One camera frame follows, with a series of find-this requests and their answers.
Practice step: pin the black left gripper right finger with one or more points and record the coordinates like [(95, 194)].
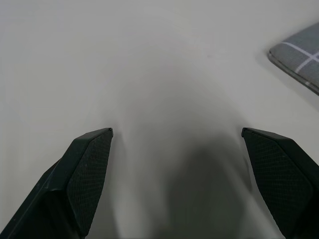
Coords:
[(281, 179)]

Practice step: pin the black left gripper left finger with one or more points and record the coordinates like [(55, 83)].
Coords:
[(74, 184)]

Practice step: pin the grey checked cloth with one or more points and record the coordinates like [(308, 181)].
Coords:
[(297, 58)]

